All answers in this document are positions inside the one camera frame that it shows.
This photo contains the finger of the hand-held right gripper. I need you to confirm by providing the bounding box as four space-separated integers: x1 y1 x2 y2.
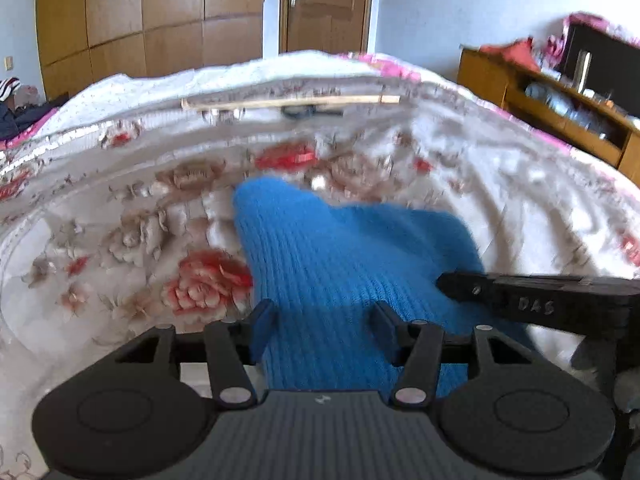
437 271 640 342

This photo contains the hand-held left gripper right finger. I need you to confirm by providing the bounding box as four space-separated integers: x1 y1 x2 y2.
372 301 534 408

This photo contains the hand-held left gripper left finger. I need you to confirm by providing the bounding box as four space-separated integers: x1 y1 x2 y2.
115 299 278 409

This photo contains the blue knit sweater yellow stripe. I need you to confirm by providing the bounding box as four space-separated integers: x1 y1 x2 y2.
233 176 536 401

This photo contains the pile of dark clothes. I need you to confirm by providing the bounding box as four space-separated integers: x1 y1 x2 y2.
0 78 70 142

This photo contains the floral printed blanket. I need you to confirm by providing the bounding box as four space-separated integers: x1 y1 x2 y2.
0 53 640 480

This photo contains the wooden low cabinet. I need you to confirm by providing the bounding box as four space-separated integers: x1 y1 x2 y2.
458 46 640 186

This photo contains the small black object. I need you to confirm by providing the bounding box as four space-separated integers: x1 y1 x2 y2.
280 103 346 121

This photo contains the long wooden stick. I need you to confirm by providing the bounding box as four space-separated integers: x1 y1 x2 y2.
181 94 402 111

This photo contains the red cloth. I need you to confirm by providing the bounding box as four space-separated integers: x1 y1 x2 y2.
481 37 542 73

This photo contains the white bed sheet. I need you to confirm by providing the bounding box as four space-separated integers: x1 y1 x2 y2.
55 51 391 126

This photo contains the black television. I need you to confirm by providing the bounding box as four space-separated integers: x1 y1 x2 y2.
563 23 640 117

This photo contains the wooden wardrobe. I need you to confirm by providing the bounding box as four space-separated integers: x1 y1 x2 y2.
35 0 266 102

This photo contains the wooden door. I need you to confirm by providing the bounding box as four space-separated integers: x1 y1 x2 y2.
280 0 376 55

